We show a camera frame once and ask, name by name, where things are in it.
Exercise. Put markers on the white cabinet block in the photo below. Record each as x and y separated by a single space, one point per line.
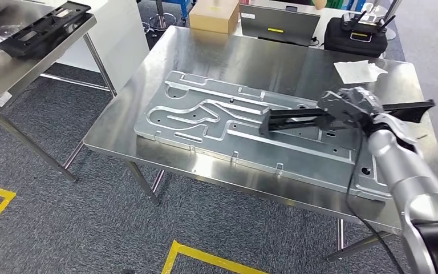
120 38

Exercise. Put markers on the black carry bag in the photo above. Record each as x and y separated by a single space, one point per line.
351 47

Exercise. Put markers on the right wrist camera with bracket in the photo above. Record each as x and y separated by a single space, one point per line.
336 109

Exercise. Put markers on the stainless steel table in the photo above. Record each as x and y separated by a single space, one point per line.
7 75
260 64

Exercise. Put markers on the white paper sheet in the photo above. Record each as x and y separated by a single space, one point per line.
359 72

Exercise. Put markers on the black plastic licence plate frame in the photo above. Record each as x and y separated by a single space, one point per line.
290 113
15 47

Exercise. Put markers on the grey laptop computer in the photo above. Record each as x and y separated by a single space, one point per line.
279 21

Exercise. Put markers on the green plastic box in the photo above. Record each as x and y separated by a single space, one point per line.
336 3

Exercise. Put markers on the blue metal rack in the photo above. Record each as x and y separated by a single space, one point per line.
184 7

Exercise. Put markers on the brown cardboard box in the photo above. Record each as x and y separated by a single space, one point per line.
213 17

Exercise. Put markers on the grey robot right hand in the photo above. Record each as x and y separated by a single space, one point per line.
366 102

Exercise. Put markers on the person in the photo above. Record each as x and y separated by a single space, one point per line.
320 3

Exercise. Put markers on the stamped aluminium panel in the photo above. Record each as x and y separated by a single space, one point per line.
279 159

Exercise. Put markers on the chrome base stanchion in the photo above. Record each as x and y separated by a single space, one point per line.
162 19

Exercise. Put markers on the black remote controller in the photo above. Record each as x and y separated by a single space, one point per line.
362 28

